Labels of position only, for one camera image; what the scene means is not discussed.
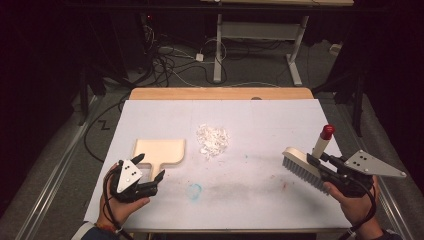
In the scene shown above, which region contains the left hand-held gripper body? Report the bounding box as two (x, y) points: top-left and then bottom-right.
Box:
(109, 159), (159, 204)

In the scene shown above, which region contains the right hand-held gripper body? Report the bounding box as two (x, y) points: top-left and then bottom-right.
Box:
(321, 149), (408, 198)

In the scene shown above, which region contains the white brush with red-tipped handle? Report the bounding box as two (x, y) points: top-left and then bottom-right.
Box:
(281, 124), (336, 196)

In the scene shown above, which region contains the beige dustpan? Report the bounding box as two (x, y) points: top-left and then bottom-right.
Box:
(132, 137), (187, 182)

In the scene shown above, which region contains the person's left hand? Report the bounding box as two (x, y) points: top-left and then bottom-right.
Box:
(97, 162), (152, 228)

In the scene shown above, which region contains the person's right hand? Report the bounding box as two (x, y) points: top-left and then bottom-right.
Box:
(322, 175), (382, 229)

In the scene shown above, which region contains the black stand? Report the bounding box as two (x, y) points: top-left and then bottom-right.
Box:
(77, 64), (108, 127)
(312, 64), (367, 138)

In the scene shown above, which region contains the pile of white paper scraps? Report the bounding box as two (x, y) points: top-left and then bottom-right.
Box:
(195, 123), (231, 161)

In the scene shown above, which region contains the white table cover sheet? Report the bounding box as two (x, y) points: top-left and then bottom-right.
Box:
(83, 98), (352, 232)

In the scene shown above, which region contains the wooden table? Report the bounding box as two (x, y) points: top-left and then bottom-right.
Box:
(83, 86), (352, 234)

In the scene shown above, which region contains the white box on floor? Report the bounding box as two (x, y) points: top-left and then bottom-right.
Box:
(329, 42), (344, 57)

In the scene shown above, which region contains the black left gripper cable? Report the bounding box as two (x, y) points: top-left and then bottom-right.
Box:
(101, 162), (135, 240)

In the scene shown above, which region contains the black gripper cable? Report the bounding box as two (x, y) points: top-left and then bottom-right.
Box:
(345, 181), (379, 239)
(101, 162), (135, 240)

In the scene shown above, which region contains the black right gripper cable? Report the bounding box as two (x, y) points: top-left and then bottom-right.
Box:
(345, 181), (379, 239)

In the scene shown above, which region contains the metal floor rail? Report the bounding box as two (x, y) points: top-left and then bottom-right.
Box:
(22, 95), (102, 240)
(331, 99), (416, 240)

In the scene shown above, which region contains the black floor cable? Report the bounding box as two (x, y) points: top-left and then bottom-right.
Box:
(82, 94), (132, 164)

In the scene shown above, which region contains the tangle of floor cables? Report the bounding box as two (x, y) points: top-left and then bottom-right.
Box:
(139, 23), (254, 88)

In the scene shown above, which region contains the white metal-frame desk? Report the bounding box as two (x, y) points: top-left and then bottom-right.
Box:
(199, 0), (356, 87)

